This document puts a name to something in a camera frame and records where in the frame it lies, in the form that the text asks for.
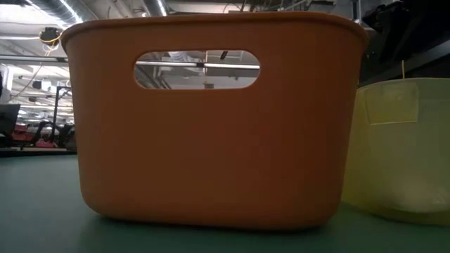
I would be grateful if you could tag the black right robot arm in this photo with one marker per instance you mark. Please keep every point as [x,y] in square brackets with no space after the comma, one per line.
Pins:
[390,28]

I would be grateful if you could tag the orange plastic bin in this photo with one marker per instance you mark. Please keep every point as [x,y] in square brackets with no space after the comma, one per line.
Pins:
[211,151]

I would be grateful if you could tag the ceiling light tube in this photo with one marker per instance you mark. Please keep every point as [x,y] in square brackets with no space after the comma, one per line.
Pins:
[168,64]

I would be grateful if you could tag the black background stand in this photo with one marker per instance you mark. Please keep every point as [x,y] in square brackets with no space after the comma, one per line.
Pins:
[58,109]

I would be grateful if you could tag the yellow plastic bin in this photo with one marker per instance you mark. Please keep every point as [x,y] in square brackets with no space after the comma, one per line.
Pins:
[400,158]

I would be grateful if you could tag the red background equipment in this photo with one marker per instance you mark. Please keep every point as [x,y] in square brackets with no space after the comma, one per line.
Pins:
[30,138]

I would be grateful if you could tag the green table mat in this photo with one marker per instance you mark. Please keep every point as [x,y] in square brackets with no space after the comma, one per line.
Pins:
[35,211]

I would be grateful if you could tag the dark monitor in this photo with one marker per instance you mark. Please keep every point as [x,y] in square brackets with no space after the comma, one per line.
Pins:
[8,119]

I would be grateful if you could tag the black table frame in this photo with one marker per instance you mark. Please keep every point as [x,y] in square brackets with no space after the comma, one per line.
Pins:
[422,59]

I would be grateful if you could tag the silver ceiling duct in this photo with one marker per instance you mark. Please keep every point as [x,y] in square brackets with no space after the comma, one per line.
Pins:
[52,8]

